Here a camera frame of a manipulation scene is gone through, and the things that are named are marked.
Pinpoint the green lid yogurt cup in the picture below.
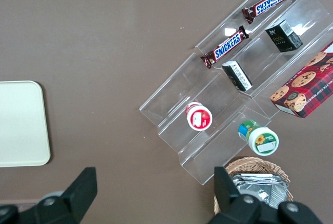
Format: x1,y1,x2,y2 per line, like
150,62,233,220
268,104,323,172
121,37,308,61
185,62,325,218
238,119,280,156

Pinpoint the wicker basket with foil packs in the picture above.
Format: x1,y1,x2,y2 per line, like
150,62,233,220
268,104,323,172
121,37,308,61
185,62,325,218
213,156,294,216

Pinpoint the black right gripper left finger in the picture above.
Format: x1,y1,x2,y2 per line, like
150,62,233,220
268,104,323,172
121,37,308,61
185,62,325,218
18,166,98,224

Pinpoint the red lid yogurt cup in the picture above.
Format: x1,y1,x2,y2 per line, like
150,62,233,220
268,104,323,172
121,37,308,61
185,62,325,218
185,101,213,131

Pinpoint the red tartan cookie box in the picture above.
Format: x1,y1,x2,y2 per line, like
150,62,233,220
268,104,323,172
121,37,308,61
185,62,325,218
269,41,333,118

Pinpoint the small black carton box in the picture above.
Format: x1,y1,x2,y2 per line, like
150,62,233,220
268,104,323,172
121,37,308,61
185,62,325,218
264,19,304,53
221,60,253,92

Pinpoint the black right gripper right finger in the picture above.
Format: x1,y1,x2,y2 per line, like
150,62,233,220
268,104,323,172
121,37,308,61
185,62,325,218
208,166,280,224

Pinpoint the silver foil pack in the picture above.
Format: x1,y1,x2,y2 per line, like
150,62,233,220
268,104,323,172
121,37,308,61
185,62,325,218
233,173,283,182
230,179,288,209

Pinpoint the cream plastic tray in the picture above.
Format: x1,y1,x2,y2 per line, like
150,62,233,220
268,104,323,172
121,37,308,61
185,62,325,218
0,80,52,168

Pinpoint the Snickers chocolate bar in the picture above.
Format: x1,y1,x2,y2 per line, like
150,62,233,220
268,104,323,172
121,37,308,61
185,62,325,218
241,0,297,25
200,25,250,70

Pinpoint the clear acrylic stepped stand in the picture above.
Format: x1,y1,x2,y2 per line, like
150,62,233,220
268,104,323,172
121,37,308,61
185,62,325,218
138,0,333,186

